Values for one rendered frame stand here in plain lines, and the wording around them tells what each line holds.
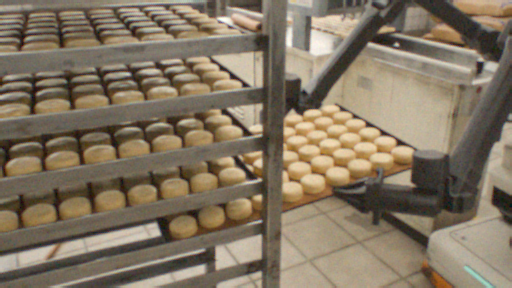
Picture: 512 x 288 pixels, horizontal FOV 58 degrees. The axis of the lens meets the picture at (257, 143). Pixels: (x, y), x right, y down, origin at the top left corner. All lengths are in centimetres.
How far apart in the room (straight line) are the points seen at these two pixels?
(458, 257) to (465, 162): 103
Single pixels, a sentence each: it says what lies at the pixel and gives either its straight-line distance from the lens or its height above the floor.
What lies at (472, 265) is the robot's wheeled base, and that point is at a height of 26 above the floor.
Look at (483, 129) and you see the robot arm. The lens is 101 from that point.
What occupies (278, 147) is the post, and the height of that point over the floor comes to 105.
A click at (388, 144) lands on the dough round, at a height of 95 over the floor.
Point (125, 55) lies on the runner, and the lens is 71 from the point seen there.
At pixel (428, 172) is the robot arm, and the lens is 91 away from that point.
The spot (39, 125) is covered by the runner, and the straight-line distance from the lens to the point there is 74.
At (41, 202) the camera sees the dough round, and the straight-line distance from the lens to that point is 89.
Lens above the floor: 139
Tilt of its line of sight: 24 degrees down
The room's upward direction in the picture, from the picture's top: straight up
